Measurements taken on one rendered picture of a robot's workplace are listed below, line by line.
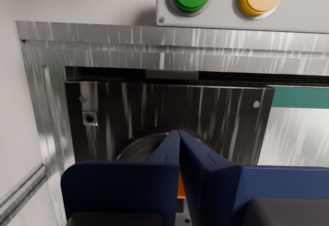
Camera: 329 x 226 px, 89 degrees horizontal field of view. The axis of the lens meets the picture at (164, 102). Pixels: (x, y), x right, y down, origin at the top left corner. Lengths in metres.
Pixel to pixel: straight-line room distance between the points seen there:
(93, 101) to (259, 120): 0.20
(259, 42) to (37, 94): 0.26
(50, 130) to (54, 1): 0.20
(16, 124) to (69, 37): 0.25
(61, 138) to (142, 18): 0.21
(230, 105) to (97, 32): 0.17
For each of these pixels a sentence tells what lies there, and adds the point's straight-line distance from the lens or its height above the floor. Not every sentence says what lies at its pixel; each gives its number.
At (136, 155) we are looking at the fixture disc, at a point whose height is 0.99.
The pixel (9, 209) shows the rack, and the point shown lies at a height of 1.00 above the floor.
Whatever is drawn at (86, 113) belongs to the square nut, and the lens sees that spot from 0.20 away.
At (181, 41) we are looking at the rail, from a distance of 0.20.
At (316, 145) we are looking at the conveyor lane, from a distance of 0.38.
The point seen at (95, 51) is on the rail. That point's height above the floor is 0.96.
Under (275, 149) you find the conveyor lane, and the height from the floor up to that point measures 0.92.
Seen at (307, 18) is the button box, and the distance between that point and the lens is 0.25.
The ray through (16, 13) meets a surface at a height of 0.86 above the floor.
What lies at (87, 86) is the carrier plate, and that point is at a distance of 0.21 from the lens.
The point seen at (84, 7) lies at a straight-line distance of 0.32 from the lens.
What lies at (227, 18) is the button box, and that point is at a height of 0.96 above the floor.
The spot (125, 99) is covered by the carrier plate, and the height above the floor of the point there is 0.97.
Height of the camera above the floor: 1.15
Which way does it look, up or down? 73 degrees down
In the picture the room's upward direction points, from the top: 176 degrees clockwise
